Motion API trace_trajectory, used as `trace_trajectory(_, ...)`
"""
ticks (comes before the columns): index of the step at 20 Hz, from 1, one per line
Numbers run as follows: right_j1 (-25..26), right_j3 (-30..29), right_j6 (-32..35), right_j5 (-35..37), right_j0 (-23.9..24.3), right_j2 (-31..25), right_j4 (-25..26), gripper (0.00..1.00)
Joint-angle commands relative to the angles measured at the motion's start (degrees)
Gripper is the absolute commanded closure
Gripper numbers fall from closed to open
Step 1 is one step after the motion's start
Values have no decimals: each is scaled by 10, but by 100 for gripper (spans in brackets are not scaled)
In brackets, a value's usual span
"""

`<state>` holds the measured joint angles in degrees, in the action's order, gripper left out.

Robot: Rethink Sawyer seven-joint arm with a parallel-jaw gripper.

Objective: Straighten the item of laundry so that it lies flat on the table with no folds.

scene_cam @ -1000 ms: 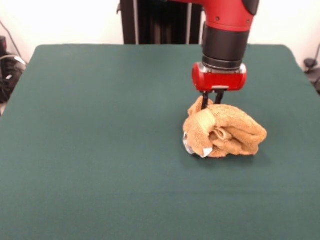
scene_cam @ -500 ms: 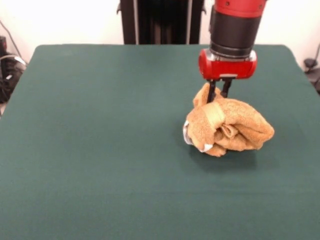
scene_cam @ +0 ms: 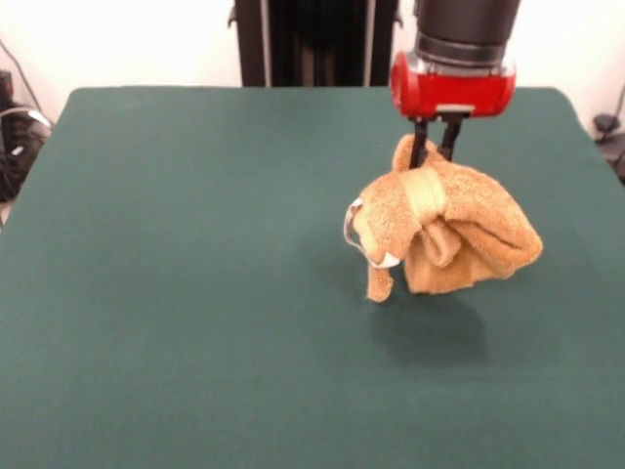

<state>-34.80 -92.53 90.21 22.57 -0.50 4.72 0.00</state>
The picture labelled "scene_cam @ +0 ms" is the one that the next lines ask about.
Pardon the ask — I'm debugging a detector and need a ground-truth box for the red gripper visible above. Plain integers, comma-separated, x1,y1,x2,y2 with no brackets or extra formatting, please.
389,51,518,170

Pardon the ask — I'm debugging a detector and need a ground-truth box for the tan terry towel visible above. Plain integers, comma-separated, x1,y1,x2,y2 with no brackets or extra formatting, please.
343,134,543,304

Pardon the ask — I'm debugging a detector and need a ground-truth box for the grey office chair base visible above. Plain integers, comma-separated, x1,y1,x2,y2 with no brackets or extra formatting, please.
593,80,625,186

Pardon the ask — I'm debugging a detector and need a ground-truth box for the dark green table cloth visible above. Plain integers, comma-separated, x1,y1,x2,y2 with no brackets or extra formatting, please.
0,86,625,469

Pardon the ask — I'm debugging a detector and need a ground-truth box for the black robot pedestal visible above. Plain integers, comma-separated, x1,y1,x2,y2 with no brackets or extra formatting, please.
227,0,416,88

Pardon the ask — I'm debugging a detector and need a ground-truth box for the black equipment with cables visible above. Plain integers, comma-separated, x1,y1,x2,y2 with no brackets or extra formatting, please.
0,38,54,202

